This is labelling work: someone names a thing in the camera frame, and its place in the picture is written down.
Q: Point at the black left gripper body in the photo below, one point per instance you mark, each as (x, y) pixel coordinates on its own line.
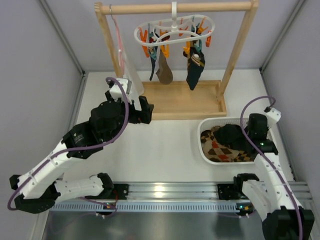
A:
(139, 113)

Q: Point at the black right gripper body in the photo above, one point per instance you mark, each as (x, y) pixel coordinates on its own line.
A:
(250, 135)

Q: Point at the brown striped sock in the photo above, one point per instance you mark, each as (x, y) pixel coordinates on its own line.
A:
(164, 73)

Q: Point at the white plastic clip hanger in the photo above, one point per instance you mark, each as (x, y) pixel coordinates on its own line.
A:
(192, 30)

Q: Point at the dark navy sock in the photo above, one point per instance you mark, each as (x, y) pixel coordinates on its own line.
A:
(152, 50)

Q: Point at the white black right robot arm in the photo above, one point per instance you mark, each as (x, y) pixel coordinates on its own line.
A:
(282, 215)

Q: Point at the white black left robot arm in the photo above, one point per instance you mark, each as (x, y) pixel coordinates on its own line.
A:
(40, 189)

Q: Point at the white hanging cloth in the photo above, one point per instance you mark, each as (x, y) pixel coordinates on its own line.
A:
(131, 73)

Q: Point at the argyle patterned sock in basket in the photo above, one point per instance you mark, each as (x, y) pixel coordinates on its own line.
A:
(214, 152)

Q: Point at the white perforated plastic basket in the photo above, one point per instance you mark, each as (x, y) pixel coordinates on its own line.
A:
(267, 146)

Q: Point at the wooden clothes rack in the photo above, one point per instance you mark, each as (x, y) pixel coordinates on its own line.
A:
(176, 102)

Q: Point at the argyle hanging sock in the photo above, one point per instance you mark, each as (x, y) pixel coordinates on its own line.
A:
(187, 52)

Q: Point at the navy sock with bear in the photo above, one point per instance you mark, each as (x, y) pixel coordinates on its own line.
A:
(195, 66)

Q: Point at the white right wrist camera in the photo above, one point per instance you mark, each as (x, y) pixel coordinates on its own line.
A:
(273, 115)

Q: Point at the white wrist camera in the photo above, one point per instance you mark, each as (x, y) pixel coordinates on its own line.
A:
(120, 89)
(273, 115)

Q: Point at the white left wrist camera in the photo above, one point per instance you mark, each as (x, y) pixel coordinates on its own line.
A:
(120, 89)

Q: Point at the aluminium rail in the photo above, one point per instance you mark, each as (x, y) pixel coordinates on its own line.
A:
(173, 191)

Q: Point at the perforated cable tray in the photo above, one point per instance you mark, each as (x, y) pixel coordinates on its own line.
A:
(155, 207)

